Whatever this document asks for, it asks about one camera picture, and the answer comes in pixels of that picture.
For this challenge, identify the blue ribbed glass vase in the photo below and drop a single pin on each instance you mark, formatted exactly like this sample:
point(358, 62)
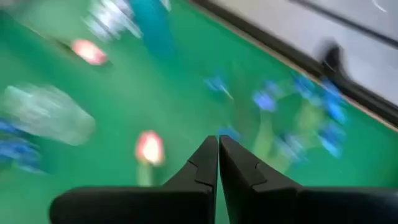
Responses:
point(152, 25)

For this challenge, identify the white artificial flower bunch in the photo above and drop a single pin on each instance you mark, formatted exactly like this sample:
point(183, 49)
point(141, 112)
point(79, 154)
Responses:
point(109, 18)

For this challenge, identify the pink artificial tulip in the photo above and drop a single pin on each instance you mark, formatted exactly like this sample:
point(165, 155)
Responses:
point(149, 147)
point(88, 51)

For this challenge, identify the black table edge rail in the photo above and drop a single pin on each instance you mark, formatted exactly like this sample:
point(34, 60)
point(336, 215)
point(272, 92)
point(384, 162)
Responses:
point(280, 47)

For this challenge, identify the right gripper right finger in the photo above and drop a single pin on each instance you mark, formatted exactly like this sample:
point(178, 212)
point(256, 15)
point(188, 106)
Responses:
point(264, 202)

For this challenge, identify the black frame foot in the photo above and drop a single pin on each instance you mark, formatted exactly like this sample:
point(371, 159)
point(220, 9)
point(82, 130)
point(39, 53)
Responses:
point(332, 59)

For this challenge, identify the blue artificial flower bunch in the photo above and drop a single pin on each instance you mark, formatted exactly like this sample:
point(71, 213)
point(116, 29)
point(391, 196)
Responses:
point(18, 149)
point(264, 101)

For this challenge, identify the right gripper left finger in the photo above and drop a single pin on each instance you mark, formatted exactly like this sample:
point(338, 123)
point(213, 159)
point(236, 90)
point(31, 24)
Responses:
point(186, 202)

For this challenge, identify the clear textured glass vase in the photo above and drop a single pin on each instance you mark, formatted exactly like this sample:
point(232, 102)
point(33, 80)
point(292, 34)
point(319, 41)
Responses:
point(46, 113)

